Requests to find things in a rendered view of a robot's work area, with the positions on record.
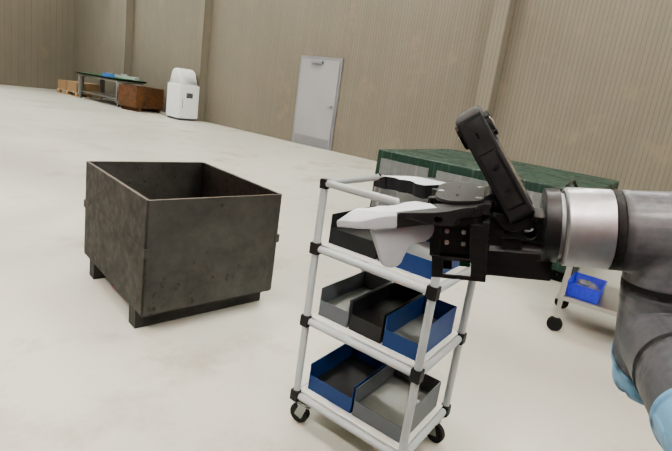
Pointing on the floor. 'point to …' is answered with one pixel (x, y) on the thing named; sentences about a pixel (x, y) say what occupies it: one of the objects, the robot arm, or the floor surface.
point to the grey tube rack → (379, 335)
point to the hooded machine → (182, 95)
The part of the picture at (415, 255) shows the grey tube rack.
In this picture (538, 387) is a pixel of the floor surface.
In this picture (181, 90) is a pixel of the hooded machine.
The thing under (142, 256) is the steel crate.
